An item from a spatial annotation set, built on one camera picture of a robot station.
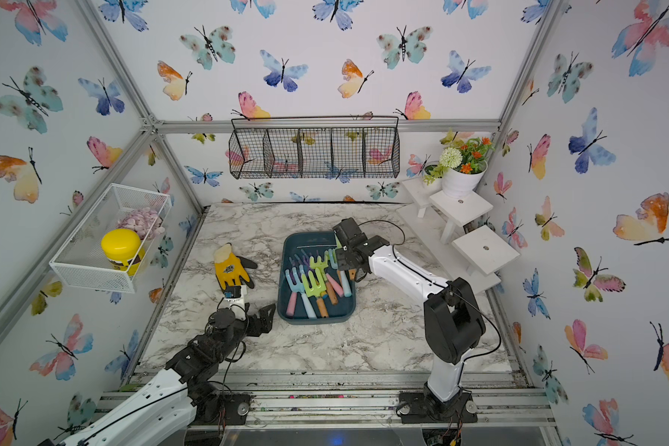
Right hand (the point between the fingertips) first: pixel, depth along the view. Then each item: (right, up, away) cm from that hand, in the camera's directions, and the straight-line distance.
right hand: (349, 254), depth 89 cm
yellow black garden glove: (-43, -6, +12) cm, 45 cm away
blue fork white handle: (-6, -4, +13) cm, 14 cm away
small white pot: (+26, +26, -2) cm, 37 cm away
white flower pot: (+35, +22, 0) cm, 41 cm away
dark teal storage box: (-14, -18, +1) cm, 23 cm away
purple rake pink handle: (-19, -14, +4) cm, 24 cm away
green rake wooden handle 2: (-3, +4, -17) cm, 17 cm away
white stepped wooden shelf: (+37, 0, -1) cm, 37 cm away
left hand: (-25, -14, -6) cm, 29 cm away
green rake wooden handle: (-11, -12, +5) cm, 17 cm away
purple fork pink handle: (-7, -8, +9) cm, 14 cm away
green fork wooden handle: (-9, -4, +12) cm, 16 cm away
